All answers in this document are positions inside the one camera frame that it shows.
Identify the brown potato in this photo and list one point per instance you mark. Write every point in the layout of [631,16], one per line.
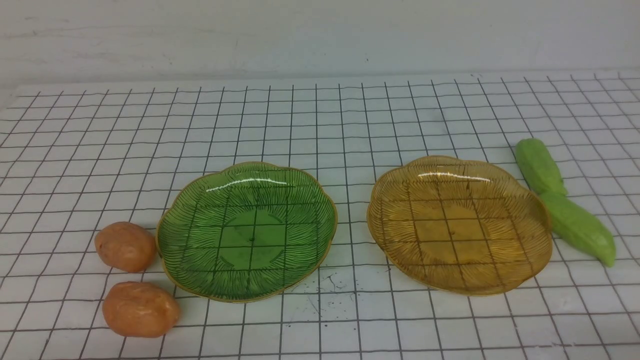
[126,246]
[140,310]

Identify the green gourd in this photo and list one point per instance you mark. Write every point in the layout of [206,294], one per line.
[538,167]
[579,228]

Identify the green glass plate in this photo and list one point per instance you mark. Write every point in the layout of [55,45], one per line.
[246,233]

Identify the amber glass plate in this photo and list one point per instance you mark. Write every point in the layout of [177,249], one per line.
[467,227]

